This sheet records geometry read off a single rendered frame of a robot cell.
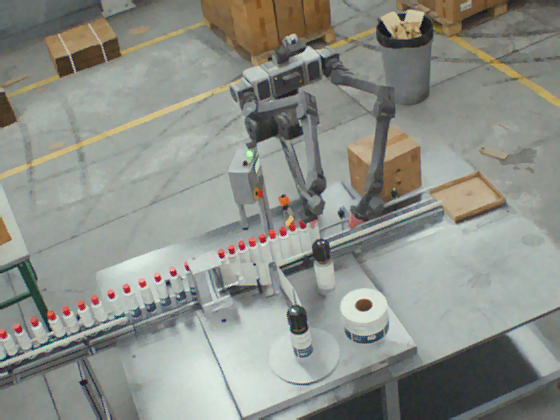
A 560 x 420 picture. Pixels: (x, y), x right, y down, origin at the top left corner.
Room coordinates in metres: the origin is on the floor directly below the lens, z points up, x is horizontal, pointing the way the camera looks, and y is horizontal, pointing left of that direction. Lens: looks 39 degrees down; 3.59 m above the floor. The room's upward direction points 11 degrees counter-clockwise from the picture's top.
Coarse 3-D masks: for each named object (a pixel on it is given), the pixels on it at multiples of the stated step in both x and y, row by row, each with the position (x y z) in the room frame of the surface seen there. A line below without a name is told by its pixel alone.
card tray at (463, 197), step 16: (464, 176) 3.28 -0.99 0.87; (480, 176) 3.29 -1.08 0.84; (432, 192) 3.23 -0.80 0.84; (448, 192) 3.22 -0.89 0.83; (464, 192) 3.19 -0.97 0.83; (480, 192) 3.17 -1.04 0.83; (496, 192) 3.14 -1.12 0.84; (448, 208) 3.09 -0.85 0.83; (464, 208) 3.07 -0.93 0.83; (480, 208) 3.02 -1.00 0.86
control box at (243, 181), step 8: (240, 152) 3.01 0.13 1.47; (256, 152) 3.00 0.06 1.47; (240, 160) 2.95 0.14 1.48; (248, 160) 2.94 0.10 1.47; (232, 168) 2.90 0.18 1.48; (240, 168) 2.89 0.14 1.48; (248, 168) 2.88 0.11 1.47; (232, 176) 2.88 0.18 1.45; (240, 176) 2.87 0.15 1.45; (248, 176) 2.86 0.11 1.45; (256, 176) 2.93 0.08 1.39; (232, 184) 2.89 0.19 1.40; (240, 184) 2.87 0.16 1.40; (248, 184) 2.86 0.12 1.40; (256, 184) 2.91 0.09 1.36; (240, 192) 2.88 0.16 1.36; (248, 192) 2.86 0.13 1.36; (240, 200) 2.88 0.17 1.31; (248, 200) 2.86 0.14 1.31; (256, 200) 2.87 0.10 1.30
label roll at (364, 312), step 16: (368, 288) 2.46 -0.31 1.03; (352, 304) 2.38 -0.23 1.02; (368, 304) 2.39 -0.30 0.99; (384, 304) 2.35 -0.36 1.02; (352, 320) 2.29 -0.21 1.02; (368, 320) 2.28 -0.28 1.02; (384, 320) 2.30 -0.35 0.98; (352, 336) 2.30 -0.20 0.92; (368, 336) 2.27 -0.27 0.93; (384, 336) 2.29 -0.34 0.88
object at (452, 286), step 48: (336, 192) 3.39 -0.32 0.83; (192, 240) 3.22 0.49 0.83; (240, 240) 3.15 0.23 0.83; (384, 240) 2.95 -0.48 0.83; (432, 240) 2.89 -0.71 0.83; (480, 240) 2.82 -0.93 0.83; (528, 240) 2.76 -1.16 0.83; (384, 288) 2.63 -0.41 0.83; (432, 288) 2.57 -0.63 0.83; (480, 288) 2.51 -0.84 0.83; (528, 288) 2.45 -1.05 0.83; (144, 336) 2.60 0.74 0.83; (192, 336) 2.55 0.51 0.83; (432, 336) 2.29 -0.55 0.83; (480, 336) 2.23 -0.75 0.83; (144, 384) 2.32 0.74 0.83; (192, 384) 2.27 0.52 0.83; (384, 384) 2.09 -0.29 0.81
